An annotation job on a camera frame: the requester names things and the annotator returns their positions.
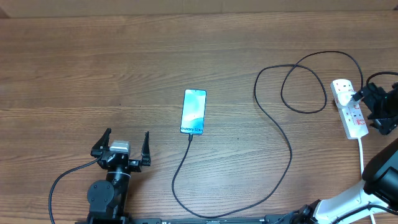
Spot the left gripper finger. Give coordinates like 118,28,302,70
90,128,111,156
141,131,151,166

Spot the black USB charging cable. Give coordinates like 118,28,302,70
171,50,364,219

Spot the blue Galaxy smartphone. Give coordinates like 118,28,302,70
180,89,207,135

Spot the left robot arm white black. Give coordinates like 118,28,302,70
48,128,151,224

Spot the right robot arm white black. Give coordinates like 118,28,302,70
278,79,397,223

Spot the white USB charger plug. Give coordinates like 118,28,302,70
336,91,360,108

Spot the white power strip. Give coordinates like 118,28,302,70
330,79,369,139

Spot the white power strip cord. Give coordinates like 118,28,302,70
357,138,376,224

